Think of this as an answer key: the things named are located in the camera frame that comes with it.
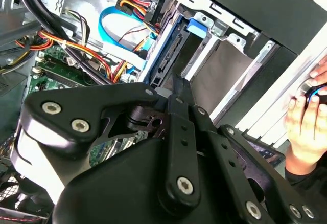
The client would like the orange yellow power wire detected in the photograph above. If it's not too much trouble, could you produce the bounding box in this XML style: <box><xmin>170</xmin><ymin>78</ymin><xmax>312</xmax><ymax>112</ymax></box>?
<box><xmin>15</xmin><ymin>0</ymin><xmax>166</xmax><ymax>84</ymax></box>

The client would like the person right hand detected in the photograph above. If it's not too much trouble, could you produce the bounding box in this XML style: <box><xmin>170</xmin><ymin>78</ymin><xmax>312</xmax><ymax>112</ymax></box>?
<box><xmin>285</xmin><ymin>93</ymin><xmax>327</xmax><ymax>169</ymax></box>

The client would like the hard disk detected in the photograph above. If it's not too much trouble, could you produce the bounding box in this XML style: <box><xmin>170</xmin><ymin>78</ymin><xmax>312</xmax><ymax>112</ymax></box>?
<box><xmin>139</xmin><ymin>13</ymin><xmax>208</xmax><ymax>88</ymax></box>

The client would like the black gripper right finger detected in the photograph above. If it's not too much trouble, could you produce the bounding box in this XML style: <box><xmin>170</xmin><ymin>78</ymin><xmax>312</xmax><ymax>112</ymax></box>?
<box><xmin>179</xmin><ymin>76</ymin><xmax>318</xmax><ymax>224</ymax></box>

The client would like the person left hand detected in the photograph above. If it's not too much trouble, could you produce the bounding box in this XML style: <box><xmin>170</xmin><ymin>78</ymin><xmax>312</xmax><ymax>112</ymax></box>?
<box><xmin>309</xmin><ymin>56</ymin><xmax>327</xmax><ymax>86</ymax></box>

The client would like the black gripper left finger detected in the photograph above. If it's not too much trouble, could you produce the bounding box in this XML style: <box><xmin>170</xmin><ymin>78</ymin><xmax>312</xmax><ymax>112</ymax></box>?
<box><xmin>19</xmin><ymin>74</ymin><xmax>202</xmax><ymax>212</ymax></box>

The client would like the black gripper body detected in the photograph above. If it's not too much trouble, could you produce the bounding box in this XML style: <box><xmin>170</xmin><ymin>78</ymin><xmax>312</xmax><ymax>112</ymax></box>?
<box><xmin>52</xmin><ymin>138</ymin><xmax>246</xmax><ymax>224</ymax></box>

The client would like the round black tool blue ring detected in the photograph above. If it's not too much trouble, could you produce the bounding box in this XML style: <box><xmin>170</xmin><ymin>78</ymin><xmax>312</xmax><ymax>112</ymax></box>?
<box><xmin>298</xmin><ymin>79</ymin><xmax>327</xmax><ymax>104</ymax></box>

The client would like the blue data wire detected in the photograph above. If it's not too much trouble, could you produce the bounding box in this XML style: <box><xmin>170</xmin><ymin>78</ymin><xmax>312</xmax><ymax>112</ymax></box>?
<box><xmin>98</xmin><ymin>5</ymin><xmax>159</xmax><ymax>71</ymax></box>

